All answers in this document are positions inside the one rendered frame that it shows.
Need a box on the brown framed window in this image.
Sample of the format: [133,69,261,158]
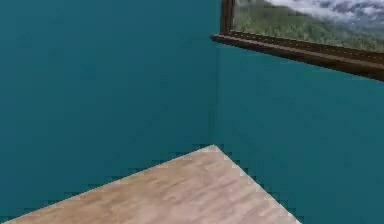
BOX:
[210,0,384,82]

